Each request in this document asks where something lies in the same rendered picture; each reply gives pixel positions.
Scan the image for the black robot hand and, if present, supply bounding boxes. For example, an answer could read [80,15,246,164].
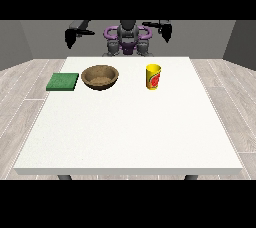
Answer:
[141,21,173,44]
[64,28,96,50]

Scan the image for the green square pad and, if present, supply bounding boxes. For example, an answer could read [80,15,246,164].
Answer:
[45,72,80,92]

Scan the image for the yellow cup with melon print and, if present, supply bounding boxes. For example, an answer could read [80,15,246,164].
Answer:
[145,63,162,91]

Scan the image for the brown wooden bowl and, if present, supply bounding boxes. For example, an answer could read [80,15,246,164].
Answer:
[80,64,120,91]

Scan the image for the grey robot trunk purple rings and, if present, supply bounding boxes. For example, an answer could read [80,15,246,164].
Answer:
[101,20,155,58]

